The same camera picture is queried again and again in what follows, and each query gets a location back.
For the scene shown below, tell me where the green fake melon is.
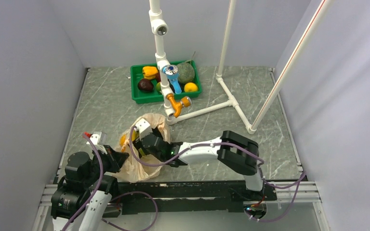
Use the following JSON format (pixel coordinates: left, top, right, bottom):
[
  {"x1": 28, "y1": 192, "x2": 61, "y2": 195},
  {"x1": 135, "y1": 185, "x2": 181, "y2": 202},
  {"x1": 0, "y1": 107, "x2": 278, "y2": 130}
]
[{"x1": 177, "y1": 62, "x2": 195, "y2": 85}]

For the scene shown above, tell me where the white PVC pipe frame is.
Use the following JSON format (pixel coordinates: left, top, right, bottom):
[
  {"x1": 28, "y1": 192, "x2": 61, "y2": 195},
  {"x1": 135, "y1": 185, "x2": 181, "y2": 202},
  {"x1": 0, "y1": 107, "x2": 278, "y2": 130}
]
[{"x1": 148, "y1": 0, "x2": 253, "y2": 134}]

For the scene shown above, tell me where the white pole with red stripe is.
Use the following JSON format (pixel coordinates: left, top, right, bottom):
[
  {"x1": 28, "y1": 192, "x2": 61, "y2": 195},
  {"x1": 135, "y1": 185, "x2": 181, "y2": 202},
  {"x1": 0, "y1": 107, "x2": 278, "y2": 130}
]
[{"x1": 250, "y1": 0, "x2": 332, "y2": 134}]

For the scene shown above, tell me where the green fake fruit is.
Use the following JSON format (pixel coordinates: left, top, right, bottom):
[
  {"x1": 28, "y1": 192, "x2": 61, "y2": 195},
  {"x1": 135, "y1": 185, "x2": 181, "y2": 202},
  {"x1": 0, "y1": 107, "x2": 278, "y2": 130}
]
[{"x1": 156, "y1": 82, "x2": 162, "y2": 94}]

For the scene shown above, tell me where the green plastic tray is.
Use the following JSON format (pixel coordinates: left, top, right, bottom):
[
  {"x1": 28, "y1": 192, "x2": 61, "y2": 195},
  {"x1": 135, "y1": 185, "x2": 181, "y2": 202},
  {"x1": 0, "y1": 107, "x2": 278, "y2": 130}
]
[{"x1": 130, "y1": 60, "x2": 203, "y2": 105}]

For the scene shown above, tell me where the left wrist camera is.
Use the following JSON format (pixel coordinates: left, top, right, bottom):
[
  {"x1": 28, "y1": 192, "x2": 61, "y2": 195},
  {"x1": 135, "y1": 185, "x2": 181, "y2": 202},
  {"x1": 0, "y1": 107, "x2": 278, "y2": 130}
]
[{"x1": 84, "y1": 131, "x2": 107, "y2": 154}]

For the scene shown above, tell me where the yellow fake lemon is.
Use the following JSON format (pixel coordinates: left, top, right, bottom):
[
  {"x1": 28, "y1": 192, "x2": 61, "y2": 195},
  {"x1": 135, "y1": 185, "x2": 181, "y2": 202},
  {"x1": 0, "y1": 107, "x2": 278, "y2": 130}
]
[{"x1": 184, "y1": 82, "x2": 198, "y2": 92}]

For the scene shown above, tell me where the yellow fake bell pepper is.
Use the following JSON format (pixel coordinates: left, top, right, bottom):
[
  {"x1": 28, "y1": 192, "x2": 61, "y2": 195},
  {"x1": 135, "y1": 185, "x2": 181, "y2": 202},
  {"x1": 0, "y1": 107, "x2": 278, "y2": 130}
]
[{"x1": 142, "y1": 66, "x2": 159, "y2": 80}]

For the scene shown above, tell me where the dark red fake apple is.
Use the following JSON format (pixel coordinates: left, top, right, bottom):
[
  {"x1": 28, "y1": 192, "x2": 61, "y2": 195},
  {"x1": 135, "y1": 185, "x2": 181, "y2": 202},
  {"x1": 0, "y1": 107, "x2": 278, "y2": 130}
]
[{"x1": 137, "y1": 78, "x2": 154, "y2": 93}]

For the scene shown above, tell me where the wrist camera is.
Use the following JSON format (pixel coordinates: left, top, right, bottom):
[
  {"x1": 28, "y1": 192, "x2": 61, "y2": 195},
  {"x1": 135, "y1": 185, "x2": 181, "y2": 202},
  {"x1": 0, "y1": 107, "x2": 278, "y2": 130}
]
[
  {"x1": 84, "y1": 131, "x2": 107, "y2": 154},
  {"x1": 134, "y1": 118, "x2": 153, "y2": 140}
]

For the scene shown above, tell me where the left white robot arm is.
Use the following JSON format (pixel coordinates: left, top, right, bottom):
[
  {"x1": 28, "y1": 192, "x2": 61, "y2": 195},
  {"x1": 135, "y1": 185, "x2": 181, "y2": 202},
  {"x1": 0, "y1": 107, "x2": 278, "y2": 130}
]
[{"x1": 51, "y1": 145, "x2": 129, "y2": 231}]

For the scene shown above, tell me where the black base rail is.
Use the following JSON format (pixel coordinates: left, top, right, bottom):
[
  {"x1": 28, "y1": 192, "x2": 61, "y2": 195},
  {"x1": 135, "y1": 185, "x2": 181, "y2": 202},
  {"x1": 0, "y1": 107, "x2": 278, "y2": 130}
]
[{"x1": 103, "y1": 180, "x2": 277, "y2": 218}]

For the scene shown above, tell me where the translucent orange plastic bag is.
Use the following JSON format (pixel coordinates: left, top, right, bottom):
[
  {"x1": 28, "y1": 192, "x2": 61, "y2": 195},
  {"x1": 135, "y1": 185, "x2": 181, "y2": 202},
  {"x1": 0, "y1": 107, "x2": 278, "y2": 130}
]
[{"x1": 111, "y1": 113, "x2": 171, "y2": 183}]

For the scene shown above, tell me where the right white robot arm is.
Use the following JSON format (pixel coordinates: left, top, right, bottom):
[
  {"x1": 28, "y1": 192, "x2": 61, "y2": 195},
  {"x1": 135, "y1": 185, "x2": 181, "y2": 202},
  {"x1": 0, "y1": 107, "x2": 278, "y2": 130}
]
[{"x1": 131, "y1": 130, "x2": 265, "y2": 200}]

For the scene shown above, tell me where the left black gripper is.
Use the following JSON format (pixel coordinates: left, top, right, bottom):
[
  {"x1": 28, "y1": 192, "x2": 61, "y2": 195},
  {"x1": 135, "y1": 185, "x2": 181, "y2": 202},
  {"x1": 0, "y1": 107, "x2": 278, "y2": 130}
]
[{"x1": 83, "y1": 144, "x2": 129, "y2": 187}]

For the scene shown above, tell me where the dark red fruit in tray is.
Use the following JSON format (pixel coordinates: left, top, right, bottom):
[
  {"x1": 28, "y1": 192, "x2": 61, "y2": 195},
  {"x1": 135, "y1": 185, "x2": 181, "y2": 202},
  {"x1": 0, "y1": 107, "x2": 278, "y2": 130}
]
[{"x1": 155, "y1": 73, "x2": 161, "y2": 82}]

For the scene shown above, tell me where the blue tap handle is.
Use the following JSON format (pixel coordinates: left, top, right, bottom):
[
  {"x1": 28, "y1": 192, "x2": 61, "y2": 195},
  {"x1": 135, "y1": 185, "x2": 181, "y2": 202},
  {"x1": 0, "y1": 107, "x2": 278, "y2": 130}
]
[{"x1": 163, "y1": 64, "x2": 182, "y2": 94}]

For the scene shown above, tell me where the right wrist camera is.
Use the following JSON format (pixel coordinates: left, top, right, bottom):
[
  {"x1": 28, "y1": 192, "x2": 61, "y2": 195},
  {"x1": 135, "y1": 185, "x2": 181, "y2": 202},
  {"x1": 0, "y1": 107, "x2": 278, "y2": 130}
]
[{"x1": 134, "y1": 118, "x2": 153, "y2": 140}]

